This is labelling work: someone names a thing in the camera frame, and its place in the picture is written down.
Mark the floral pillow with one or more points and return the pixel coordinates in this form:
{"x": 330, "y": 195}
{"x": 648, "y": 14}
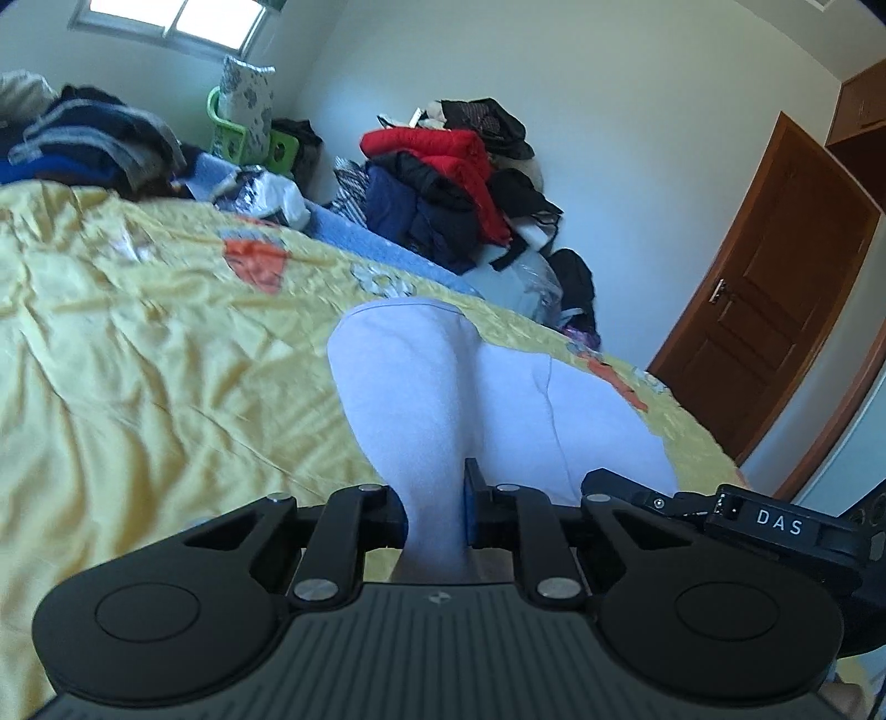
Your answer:
{"x": 247, "y": 104}

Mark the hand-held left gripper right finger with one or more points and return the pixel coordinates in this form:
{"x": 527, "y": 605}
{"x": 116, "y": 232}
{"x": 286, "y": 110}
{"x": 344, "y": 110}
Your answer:
{"x": 473, "y": 505}

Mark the white patterned garment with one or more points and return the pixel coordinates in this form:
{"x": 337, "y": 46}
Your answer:
{"x": 266, "y": 197}

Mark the yellow patterned bedspread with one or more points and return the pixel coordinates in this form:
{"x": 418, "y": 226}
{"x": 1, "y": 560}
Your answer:
{"x": 138, "y": 346}

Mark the stack of folded blue clothes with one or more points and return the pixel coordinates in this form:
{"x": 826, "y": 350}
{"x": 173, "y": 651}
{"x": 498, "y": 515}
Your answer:
{"x": 90, "y": 145}

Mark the grey plastic-wrapped bundle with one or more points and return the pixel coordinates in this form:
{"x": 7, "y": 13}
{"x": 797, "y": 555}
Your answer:
{"x": 516, "y": 287}

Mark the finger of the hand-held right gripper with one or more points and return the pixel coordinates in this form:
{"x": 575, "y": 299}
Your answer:
{"x": 644, "y": 495}

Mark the brown wooden cupboard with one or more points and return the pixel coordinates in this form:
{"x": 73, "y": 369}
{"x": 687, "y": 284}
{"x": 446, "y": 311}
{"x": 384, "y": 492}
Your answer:
{"x": 862, "y": 104}

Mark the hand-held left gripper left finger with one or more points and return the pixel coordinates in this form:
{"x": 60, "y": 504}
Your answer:
{"x": 381, "y": 512}

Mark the lilac garment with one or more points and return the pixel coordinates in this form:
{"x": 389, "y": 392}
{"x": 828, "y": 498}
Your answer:
{"x": 429, "y": 388}

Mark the brown wooden door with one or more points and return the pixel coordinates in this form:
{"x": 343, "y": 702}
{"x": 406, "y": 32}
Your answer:
{"x": 768, "y": 291}

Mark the pile of dark clothes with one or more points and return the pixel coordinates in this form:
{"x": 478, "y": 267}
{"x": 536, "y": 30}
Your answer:
{"x": 505, "y": 194}

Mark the red jacket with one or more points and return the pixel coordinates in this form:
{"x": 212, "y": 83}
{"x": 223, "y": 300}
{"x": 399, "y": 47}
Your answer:
{"x": 443, "y": 156}

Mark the light blue blanket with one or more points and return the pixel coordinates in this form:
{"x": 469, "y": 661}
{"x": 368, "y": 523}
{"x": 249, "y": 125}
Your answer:
{"x": 360, "y": 239}

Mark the navy jacket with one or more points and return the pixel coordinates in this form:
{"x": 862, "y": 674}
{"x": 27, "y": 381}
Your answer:
{"x": 401, "y": 208}

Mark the black bag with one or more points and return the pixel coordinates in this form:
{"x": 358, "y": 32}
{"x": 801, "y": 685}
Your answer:
{"x": 576, "y": 287}

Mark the green plastic basket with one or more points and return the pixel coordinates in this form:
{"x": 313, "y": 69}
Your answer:
{"x": 235, "y": 142}

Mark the window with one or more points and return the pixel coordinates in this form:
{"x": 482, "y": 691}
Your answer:
{"x": 166, "y": 17}

